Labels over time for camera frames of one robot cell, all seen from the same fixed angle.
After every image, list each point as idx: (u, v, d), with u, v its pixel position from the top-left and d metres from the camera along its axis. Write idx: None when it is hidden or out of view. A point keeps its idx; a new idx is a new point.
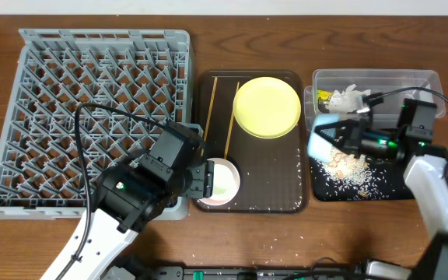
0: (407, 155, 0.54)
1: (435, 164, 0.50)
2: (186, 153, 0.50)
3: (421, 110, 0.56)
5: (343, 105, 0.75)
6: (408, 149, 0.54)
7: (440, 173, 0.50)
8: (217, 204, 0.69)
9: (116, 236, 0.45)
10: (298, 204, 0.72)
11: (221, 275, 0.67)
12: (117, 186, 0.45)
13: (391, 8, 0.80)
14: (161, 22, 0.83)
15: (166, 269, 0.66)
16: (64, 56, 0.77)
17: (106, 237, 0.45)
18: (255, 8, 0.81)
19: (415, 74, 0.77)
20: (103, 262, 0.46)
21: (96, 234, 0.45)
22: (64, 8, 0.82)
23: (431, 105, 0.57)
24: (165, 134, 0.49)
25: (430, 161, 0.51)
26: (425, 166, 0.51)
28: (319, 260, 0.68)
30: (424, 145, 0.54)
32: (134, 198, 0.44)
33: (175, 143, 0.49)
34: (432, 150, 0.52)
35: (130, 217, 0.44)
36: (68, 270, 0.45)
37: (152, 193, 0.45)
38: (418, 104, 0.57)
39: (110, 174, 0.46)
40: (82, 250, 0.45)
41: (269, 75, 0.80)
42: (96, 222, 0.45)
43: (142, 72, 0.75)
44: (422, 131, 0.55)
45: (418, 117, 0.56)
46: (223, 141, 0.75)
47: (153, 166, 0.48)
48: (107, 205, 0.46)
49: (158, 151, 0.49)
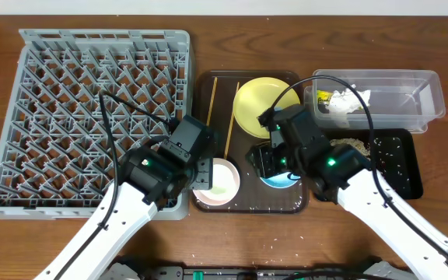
0: (330, 183, 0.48)
1: (366, 189, 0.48)
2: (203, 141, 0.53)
3: (298, 127, 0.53)
5: (343, 106, 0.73)
6: (314, 172, 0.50)
7: (381, 202, 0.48)
8: (217, 204, 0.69)
9: (141, 207, 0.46)
10: (298, 204, 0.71)
11: (221, 275, 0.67)
12: (142, 162, 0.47)
13: (391, 8, 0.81)
14: (161, 22, 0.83)
15: (166, 268, 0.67)
16: (64, 56, 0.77)
17: (133, 206, 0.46)
18: (255, 8, 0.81)
19: (415, 74, 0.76)
20: (127, 233, 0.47)
21: (123, 204, 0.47)
22: (64, 8, 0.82)
23: (302, 118, 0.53)
24: (184, 122, 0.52)
25: (363, 191, 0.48)
26: (362, 201, 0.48)
28: (319, 260, 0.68)
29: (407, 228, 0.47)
30: (336, 162, 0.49)
32: (158, 175, 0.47)
33: (193, 129, 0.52)
34: (343, 166, 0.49)
35: (155, 191, 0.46)
36: (94, 238, 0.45)
37: (174, 170, 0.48)
38: (293, 125, 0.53)
39: (136, 152, 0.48)
40: (109, 218, 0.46)
41: (269, 75, 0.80)
42: (124, 194, 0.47)
43: (142, 72, 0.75)
44: (313, 146, 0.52)
45: (300, 133, 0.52)
46: (223, 141, 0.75)
47: (173, 150, 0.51)
48: (132, 180, 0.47)
49: (178, 137, 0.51)
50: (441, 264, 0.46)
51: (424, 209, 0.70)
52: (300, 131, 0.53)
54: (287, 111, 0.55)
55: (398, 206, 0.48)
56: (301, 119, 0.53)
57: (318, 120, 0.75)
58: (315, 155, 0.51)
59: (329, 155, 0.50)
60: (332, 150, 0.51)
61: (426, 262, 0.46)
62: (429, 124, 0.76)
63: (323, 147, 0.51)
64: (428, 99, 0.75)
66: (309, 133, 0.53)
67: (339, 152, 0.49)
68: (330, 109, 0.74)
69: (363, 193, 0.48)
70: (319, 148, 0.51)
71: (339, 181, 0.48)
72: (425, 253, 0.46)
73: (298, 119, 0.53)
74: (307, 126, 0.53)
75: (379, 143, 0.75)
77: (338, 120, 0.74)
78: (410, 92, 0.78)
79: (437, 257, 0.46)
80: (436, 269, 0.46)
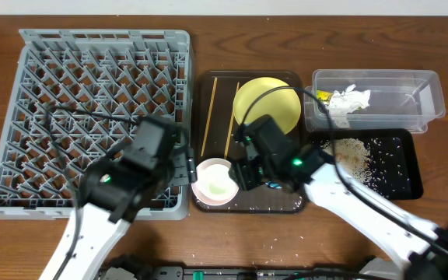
0: (296, 182, 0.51)
1: (329, 182, 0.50)
2: (169, 140, 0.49)
3: (266, 137, 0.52)
5: (343, 106, 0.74)
6: (283, 174, 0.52)
7: (342, 189, 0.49)
8: (217, 204, 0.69)
9: (108, 228, 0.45)
10: (298, 204, 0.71)
11: (221, 275, 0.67)
12: (102, 180, 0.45)
13: (391, 8, 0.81)
14: (161, 22, 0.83)
15: (166, 269, 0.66)
16: (64, 56, 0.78)
17: (98, 230, 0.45)
18: (255, 8, 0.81)
19: (415, 74, 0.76)
20: (99, 253, 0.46)
21: (87, 229, 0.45)
22: (64, 8, 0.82)
23: (271, 125, 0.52)
24: (145, 124, 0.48)
25: (326, 183, 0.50)
26: (325, 192, 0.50)
28: (319, 260, 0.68)
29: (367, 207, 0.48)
30: (302, 162, 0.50)
32: (120, 190, 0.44)
33: (155, 131, 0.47)
34: (309, 166, 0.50)
35: (120, 208, 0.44)
36: (65, 267, 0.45)
37: (139, 181, 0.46)
38: (260, 135, 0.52)
39: (94, 169, 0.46)
40: (76, 246, 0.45)
41: (269, 75, 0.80)
42: (86, 218, 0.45)
43: (142, 72, 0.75)
44: (281, 152, 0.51)
45: (269, 141, 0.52)
46: (223, 141, 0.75)
47: (137, 156, 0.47)
48: (96, 200, 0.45)
49: (139, 141, 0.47)
50: (403, 237, 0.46)
51: (424, 209, 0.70)
52: (267, 139, 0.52)
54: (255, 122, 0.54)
55: (359, 190, 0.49)
56: (264, 129, 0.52)
57: (318, 120, 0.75)
58: (285, 160, 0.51)
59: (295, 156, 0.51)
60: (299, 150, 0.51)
61: (389, 237, 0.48)
62: (429, 124, 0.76)
63: (293, 151, 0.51)
64: (428, 99, 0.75)
66: (275, 140, 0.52)
67: (305, 154, 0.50)
68: (330, 110, 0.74)
69: (326, 183, 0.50)
70: (288, 152, 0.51)
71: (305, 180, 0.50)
72: (387, 229, 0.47)
73: (265, 128, 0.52)
74: (273, 133, 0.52)
75: (379, 143, 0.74)
77: (338, 120, 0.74)
78: (410, 92, 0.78)
79: (399, 232, 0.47)
80: (399, 242, 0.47)
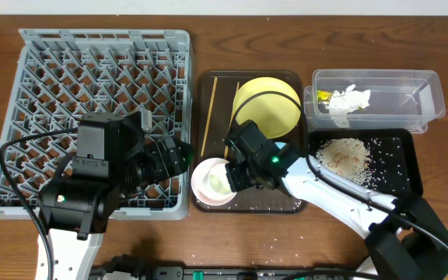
0: (276, 179, 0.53)
1: (299, 172, 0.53)
2: (114, 139, 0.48)
3: (246, 138, 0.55)
5: (343, 106, 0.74)
6: (265, 173, 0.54)
7: (312, 176, 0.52)
8: (217, 204, 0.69)
9: (80, 245, 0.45)
10: (298, 204, 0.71)
11: (221, 275, 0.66)
12: (58, 200, 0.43)
13: (391, 8, 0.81)
14: (161, 22, 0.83)
15: (166, 269, 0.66)
16: (64, 56, 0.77)
17: (71, 250, 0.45)
18: (255, 8, 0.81)
19: (414, 74, 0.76)
20: (81, 271, 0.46)
21: (60, 253, 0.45)
22: (64, 8, 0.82)
23: (252, 127, 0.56)
24: (81, 130, 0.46)
25: (297, 173, 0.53)
26: (298, 180, 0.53)
28: (319, 260, 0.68)
29: (333, 190, 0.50)
30: (278, 159, 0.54)
32: (79, 204, 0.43)
33: (97, 134, 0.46)
34: (284, 162, 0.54)
35: (85, 222, 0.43)
36: None
37: (97, 190, 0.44)
38: (242, 137, 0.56)
39: (47, 190, 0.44)
40: (54, 272, 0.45)
41: (269, 75, 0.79)
42: (56, 242, 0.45)
43: (142, 72, 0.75)
44: (263, 151, 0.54)
45: (250, 142, 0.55)
46: (222, 141, 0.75)
47: (86, 165, 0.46)
48: (58, 222, 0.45)
49: (84, 150, 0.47)
50: (365, 211, 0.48)
51: None
52: (248, 142, 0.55)
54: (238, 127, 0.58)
55: (327, 175, 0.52)
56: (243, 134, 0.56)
57: (318, 120, 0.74)
58: (267, 159, 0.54)
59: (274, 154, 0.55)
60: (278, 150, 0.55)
61: (353, 214, 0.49)
62: (429, 124, 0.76)
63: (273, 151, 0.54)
64: (428, 99, 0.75)
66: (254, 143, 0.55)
67: (283, 152, 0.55)
68: (330, 109, 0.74)
69: (297, 174, 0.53)
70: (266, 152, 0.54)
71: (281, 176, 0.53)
72: (351, 206, 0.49)
73: (246, 131, 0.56)
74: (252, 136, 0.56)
75: (379, 143, 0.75)
77: (338, 120, 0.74)
78: (409, 92, 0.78)
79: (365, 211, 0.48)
80: (362, 218, 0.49)
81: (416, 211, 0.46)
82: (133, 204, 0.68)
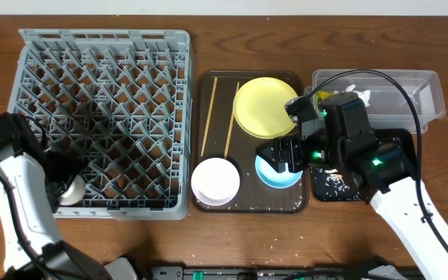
0: (369, 183, 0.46)
1: (407, 199, 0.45)
2: (27, 124, 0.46)
3: (349, 117, 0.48)
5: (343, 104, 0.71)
6: (353, 166, 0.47)
7: (420, 215, 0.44)
8: (217, 204, 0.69)
9: (23, 163, 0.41)
10: (298, 204, 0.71)
11: (221, 275, 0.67)
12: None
13: (390, 8, 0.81)
14: (161, 22, 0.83)
15: (166, 269, 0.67)
16: (64, 56, 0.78)
17: (15, 165, 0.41)
18: (254, 8, 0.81)
19: (415, 74, 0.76)
20: (33, 180, 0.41)
21: (7, 171, 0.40)
22: (64, 8, 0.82)
23: (359, 107, 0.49)
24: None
25: (402, 202, 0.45)
26: (399, 211, 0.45)
28: (319, 260, 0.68)
29: (425, 226, 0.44)
30: (382, 162, 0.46)
32: (9, 147, 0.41)
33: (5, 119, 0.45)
34: (390, 166, 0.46)
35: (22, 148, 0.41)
36: (15, 204, 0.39)
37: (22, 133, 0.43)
38: (347, 114, 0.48)
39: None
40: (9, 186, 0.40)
41: (269, 75, 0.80)
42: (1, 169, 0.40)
43: (142, 72, 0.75)
44: (358, 141, 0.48)
45: (350, 124, 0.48)
46: (222, 141, 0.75)
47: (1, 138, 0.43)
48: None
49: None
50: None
51: None
52: (351, 123, 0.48)
54: (340, 99, 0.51)
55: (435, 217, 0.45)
56: (356, 106, 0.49)
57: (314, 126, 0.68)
58: (360, 150, 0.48)
59: (372, 153, 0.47)
60: (377, 148, 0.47)
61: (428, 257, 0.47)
62: (429, 124, 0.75)
63: (371, 142, 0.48)
64: (428, 99, 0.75)
66: (362, 124, 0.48)
67: (384, 151, 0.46)
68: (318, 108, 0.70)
69: (403, 201, 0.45)
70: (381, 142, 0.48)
71: (380, 183, 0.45)
72: None
73: (350, 110, 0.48)
74: (356, 117, 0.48)
75: None
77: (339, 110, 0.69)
78: (410, 92, 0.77)
79: None
80: None
81: None
82: (133, 204, 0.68)
